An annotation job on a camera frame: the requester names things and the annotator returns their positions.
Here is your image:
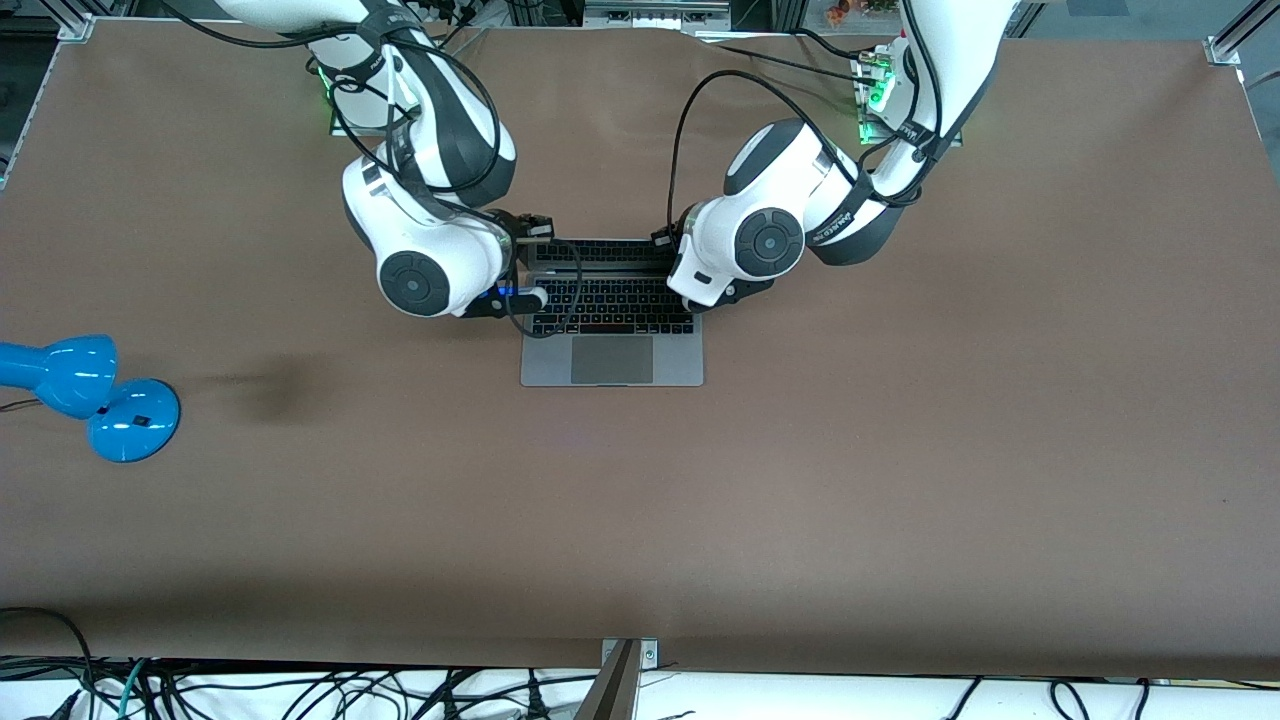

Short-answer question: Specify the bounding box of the grey laptop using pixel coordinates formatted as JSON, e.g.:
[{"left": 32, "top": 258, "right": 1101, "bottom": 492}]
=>
[{"left": 519, "top": 237, "right": 705, "bottom": 388}]

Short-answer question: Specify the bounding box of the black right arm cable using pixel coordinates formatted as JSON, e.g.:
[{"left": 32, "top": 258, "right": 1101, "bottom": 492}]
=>
[{"left": 160, "top": 0, "right": 585, "bottom": 340}]

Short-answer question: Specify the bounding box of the aluminium frame profile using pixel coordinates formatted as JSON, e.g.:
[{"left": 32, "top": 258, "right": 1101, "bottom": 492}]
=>
[
  {"left": 40, "top": 0, "right": 97, "bottom": 44},
  {"left": 1204, "top": 0, "right": 1280, "bottom": 67}
]

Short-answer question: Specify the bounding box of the brown table cover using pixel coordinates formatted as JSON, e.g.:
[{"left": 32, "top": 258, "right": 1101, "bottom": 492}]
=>
[{"left": 0, "top": 18, "right": 1280, "bottom": 683}]

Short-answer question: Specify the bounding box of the teal cable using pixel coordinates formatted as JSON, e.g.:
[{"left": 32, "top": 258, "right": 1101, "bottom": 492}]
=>
[{"left": 117, "top": 657, "right": 153, "bottom": 720}]

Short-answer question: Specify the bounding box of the small metal bracket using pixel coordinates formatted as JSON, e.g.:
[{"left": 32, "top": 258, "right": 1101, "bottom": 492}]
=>
[{"left": 601, "top": 638, "right": 660, "bottom": 671}]

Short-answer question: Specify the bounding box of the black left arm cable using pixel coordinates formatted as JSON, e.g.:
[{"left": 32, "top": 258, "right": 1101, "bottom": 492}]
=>
[{"left": 665, "top": 0, "right": 947, "bottom": 237}]

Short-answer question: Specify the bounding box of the dark camera stand beam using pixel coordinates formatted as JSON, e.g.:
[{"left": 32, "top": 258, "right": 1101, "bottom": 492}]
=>
[{"left": 574, "top": 640, "right": 642, "bottom": 720}]

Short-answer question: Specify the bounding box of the grey equipment box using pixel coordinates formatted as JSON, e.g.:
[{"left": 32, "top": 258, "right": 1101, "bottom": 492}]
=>
[{"left": 583, "top": 0, "right": 734, "bottom": 32}]

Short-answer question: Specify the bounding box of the blue desk lamp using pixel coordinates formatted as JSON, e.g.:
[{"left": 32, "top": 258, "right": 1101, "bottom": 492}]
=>
[{"left": 0, "top": 334, "right": 183, "bottom": 464}]

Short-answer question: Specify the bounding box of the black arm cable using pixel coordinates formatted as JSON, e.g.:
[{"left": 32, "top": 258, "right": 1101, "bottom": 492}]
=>
[
  {"left": 160, "top": 0, "right": 585, "bottom": 340},
  {"left": 665, "top": 0, "right": 947, "bottom": 237}
]

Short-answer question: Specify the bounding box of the thick black cable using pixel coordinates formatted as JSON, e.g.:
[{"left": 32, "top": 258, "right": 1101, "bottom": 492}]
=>
[{"left": 0, "top": 605, "right": 97, "bottom": 720}]

